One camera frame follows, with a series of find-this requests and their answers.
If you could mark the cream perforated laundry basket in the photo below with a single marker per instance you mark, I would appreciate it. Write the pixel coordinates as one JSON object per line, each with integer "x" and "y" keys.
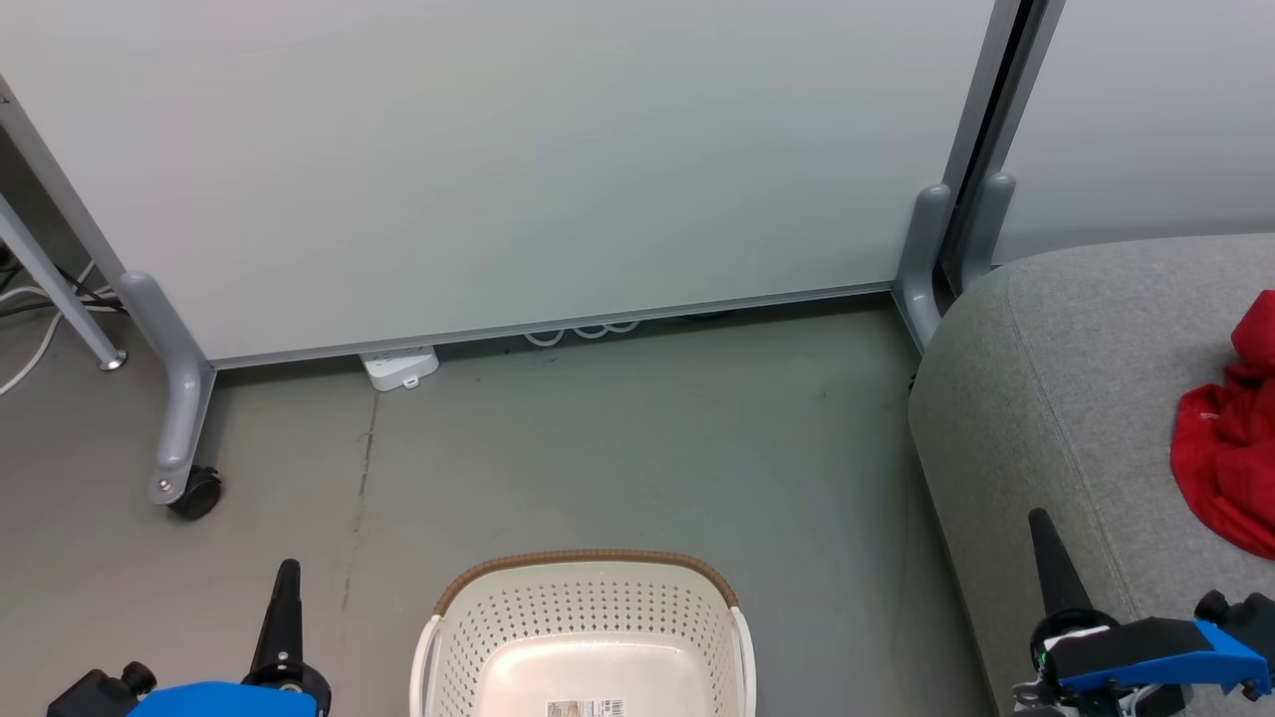
{"x": 588, "y": 617}

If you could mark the white power strip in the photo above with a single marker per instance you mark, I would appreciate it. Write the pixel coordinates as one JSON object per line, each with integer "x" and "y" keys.
{"x": 400, "y": 366}

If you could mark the printed basket sticker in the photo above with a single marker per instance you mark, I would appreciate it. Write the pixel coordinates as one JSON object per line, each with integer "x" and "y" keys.
{"x": 586, "y": 709}

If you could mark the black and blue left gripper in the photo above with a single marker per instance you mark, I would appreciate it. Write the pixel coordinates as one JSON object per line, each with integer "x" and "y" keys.
{"x": 199, "y": 699}

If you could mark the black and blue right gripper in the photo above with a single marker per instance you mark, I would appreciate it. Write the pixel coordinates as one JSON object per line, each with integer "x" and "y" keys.
{"x": 1155, "y": 652}

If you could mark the wide white partition panel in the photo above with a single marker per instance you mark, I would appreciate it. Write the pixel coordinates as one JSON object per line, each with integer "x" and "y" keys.
{"x": 498, "y": 149}

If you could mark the black caster wheel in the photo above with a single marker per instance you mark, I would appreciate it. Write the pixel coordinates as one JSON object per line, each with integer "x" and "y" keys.
{"x": 199, "y": 494}

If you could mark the grey partition foot with caster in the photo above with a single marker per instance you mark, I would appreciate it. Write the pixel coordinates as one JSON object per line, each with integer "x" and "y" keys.
{"x": 179, "y": 398}

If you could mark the grey fabric sofa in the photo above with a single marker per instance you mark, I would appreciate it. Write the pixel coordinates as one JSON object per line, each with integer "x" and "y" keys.
{"x": 1076, "y": 398}

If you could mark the grey metal table leg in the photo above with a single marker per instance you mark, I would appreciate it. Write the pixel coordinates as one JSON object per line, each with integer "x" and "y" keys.
{"x": 55, "y": 289}

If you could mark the red garment with white stripes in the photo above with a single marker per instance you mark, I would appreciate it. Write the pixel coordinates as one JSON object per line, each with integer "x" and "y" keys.
{"x": 1230, "y": 468}

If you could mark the narrow white partition panel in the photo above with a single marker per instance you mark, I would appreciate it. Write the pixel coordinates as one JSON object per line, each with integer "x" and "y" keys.
{"x": 1155, "y": 110}

